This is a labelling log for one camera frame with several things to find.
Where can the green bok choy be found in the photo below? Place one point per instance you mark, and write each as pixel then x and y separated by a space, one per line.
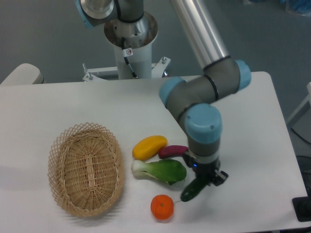
pixel 167 171

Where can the orange tangerine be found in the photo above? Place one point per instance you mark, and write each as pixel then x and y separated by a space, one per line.
pixel 162 207

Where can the green cucumber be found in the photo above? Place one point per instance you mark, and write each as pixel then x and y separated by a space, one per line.
pixel 193 189

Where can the woven wicker basket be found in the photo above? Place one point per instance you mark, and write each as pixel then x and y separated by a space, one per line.
pixel 86 170

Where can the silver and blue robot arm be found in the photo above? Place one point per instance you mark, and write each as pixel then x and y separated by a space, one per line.
pixel 190 103

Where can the yellow mango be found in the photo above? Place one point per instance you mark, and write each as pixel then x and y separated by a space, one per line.
pixel 148 147

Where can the black device at table edge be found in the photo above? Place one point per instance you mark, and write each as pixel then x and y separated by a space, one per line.
pixel 302 208

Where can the white chair back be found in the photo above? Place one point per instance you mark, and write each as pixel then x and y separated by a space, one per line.
pixel 24 74

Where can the white furniture frame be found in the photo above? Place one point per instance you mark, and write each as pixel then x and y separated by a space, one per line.
pixel 301 109

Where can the purple sweet potato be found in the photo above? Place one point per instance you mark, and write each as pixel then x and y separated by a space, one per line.
pixel 172 151

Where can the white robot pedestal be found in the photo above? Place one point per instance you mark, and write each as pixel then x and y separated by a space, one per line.
pixel 132 45

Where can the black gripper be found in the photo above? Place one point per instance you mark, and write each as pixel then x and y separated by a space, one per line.
pixel 209 172

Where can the blue object in corner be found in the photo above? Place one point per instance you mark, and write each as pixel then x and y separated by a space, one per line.
pixel 299 7

